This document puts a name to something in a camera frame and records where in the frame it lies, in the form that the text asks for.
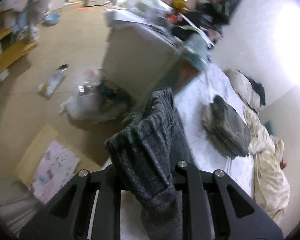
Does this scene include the dark grey sweatpants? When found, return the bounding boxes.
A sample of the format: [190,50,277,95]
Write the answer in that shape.
[104,88,193,239]

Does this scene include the pile of clothes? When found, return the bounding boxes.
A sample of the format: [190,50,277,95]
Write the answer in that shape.
[104,0,241,47]

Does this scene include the white cabinet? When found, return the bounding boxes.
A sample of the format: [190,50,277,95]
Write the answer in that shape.
[102,25,181,102]

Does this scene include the teal orange folded mat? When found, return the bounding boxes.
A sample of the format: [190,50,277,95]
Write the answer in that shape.
[137,33,211,106]

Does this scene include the white floral bed sheet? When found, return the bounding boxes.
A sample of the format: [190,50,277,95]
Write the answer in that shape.
[84,62,256,240]

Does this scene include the folded olive grey clothes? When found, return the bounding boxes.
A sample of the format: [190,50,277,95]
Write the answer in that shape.
[202,95,251,159]

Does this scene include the cream floral quilt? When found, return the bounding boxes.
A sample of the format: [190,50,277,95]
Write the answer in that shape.
[243,106,290,224]

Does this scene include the wooden shelf rack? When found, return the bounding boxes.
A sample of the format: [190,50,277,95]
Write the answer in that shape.
[0,12,38,84]

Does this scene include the white pillow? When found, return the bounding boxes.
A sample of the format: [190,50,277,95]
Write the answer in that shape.
[225,69,264,114]

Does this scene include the plastic bottle on floor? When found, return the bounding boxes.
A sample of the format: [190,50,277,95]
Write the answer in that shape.
[38,64,68,99]

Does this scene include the blue plastic basin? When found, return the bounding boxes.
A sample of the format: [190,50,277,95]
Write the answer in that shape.
[44,13,61,26]

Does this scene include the white plastic bag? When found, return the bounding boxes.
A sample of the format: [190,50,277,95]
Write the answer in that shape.
[60,69,133,123]

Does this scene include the black garment on pillow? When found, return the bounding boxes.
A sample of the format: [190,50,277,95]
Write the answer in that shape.
[247,77,266,106]

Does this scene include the pink cartoon cloth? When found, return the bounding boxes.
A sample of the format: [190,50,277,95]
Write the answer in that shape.
[29,140,81,204]

